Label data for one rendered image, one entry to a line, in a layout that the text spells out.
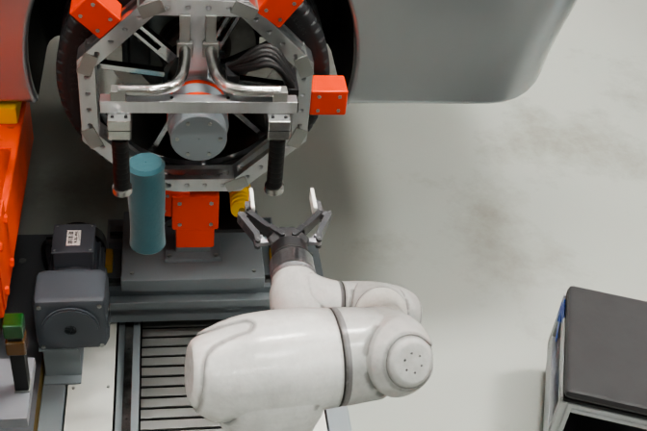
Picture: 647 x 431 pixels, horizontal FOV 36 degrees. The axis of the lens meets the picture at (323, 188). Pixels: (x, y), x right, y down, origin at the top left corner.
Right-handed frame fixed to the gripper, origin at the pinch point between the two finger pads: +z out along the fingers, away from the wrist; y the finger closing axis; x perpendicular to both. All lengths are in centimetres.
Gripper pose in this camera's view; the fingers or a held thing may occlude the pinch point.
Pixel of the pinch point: (281, 196)
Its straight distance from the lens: 212.3
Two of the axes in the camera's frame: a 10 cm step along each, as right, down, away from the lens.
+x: 1.0, -7.8, -6.2
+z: -1.2, -6.3, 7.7
